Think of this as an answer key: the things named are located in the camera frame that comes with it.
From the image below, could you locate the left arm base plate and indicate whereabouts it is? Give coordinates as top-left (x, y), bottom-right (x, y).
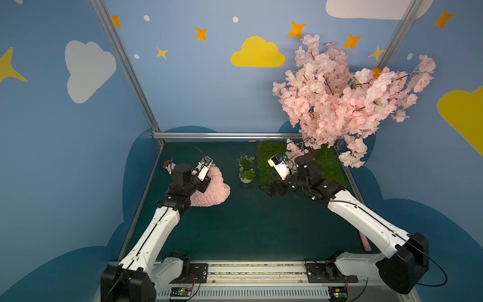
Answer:
top-left (180, 263), bottom-right (209, 284)

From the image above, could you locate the small potted green plant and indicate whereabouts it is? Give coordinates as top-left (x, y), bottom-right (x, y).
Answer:
top-left (237, 156), bottom-right (255, 184)

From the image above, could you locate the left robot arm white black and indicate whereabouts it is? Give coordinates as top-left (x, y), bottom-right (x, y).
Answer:
top-left (100, 156), bottom-right (213, 301)

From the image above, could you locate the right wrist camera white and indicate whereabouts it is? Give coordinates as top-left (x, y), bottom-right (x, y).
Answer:
top-left (267, 154), bottom-right (291, 181)

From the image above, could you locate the right green circuit board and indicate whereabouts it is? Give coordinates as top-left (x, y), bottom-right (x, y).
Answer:
top-left (328, 287), bottom-right (348, 302)

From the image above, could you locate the aluminium back frame bar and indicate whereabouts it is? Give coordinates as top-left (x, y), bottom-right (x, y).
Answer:
top-left (152, 132), bottom-right (303, 140)

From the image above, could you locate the pink knitted bag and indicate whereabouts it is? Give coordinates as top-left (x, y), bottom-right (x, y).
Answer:
top-left (190, 165), bottom-right (231, 207)

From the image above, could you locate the green circuit board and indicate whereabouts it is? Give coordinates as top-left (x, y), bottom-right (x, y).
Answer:
top-left (169, 287), bottom-right (192, 299)
top-left (328, 287), bottom-right (348, 302)

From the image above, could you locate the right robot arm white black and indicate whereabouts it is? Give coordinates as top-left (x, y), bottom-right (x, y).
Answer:
top-left (261, 155), bottom-right (430, 294)

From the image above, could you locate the green artificial grass mat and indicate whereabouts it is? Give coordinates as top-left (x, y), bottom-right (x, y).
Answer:
top-left (255, 141), bottom-right (352, 192)

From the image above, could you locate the aluminium front rail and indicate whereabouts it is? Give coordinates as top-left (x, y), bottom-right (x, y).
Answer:
top-left (155, 260), bottom-right (420, 301)

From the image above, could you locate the pink cherry blossom tree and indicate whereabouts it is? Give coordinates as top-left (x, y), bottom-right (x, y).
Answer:
top-left (272, 35), bottom-right (436, 168)

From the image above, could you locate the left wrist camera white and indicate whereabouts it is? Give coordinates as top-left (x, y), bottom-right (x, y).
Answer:
top-left (195, 156), bottom-right (213, 181)

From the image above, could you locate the left green circuit board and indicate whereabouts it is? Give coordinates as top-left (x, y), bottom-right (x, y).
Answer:
top-left (169, 287), bottom-right (192, 299)

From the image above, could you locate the small red white toy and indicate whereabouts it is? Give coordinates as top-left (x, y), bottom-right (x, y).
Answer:
top-left (164, 160), bottom-right (176, 174)

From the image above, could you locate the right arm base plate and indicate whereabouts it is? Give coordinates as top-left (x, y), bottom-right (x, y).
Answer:
top-left (304, 262), bottom-right (358, 283)

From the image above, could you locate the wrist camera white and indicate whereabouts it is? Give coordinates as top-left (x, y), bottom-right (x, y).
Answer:
top-left (267, 154), bottom-right (291, 181)
top-left (195, 156), bottom-right (213, 181)

